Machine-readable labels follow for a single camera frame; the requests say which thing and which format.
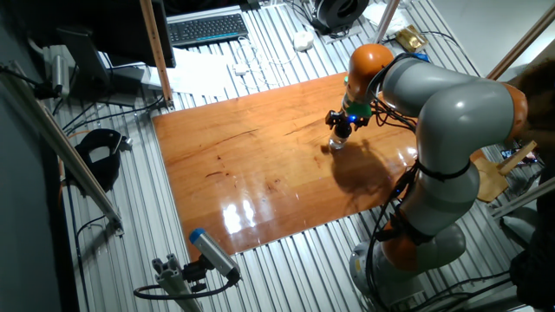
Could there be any long diagonal aluminium bar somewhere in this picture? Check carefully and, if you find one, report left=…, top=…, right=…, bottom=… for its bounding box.
left=0, top=60, right=126, bottom=237

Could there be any black computer monitor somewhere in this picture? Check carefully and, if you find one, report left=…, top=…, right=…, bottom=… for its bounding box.
left=24, top=0, right=177, bottom=108

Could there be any grey camera with blue cap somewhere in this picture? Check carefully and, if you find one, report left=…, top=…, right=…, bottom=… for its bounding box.
left=188, top=227, right=243, bottom=283

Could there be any black round drum device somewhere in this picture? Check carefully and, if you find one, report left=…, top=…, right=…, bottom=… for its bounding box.
left=311, top=0, right=371, bottom=36

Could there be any white paper sheet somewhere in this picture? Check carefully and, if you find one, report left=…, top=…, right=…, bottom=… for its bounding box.
left=166, top=46, right=238, bottom=98

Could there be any light wooden chair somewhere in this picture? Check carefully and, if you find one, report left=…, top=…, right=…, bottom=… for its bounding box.
left=470, top=140, right=539, bottom=205

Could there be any person in brown jacket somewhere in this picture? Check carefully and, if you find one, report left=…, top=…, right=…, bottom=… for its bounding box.
left=506, top=56, right=555, bottom=146

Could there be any black camera cable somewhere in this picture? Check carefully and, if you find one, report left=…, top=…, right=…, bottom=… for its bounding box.
left=133, top=276, right=238, bottom=302

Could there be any tall slanted frame pole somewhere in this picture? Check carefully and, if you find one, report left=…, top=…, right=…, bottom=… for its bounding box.
left=138, top=0, right=176, bottom=110

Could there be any silver cylindrical device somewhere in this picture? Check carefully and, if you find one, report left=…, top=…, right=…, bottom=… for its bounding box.
left=50, top=53, right=71, bottom=99

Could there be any black computer keyboard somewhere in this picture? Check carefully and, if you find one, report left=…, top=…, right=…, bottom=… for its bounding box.
left=166, top=12, right=250, bottom=49

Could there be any aluminium profile camera mount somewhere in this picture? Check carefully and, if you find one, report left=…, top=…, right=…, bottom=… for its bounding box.
left=151, top=253, right=205, bottom=312

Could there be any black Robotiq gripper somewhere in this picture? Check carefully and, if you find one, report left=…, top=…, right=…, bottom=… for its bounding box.
left=324, top=109, right=371, bottom=133

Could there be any black clamp bracket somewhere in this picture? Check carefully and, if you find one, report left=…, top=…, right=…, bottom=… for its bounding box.
left=64, top=127, right=132, bottom=194

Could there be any white lumpy plastic object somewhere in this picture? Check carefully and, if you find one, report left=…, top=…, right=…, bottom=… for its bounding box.
left=292, top=29, right=316, bottom=53

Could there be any large wooden board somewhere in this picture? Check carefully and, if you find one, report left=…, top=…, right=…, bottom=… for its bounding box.
left=151, top=71, right=434, bottom=262

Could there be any brown diagonal frame beam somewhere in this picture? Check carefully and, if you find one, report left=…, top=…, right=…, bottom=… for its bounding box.
left=487, top=3, right=555, bottom=81

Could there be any silver upright pole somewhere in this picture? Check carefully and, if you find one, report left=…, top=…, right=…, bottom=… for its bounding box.
left=373, top=0, right=402, bottom=45

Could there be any crumpled white paper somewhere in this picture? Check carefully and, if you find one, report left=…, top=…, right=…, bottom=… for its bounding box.
left=361, top=2, right=409, bottom=38

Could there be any thin white charger cable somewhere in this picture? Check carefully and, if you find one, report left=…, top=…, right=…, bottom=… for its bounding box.
left=232, top=36, right=301, bottom=88

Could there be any gold foil packet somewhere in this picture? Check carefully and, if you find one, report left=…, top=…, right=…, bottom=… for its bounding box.
left=394, top=23, right=430, bottom=54

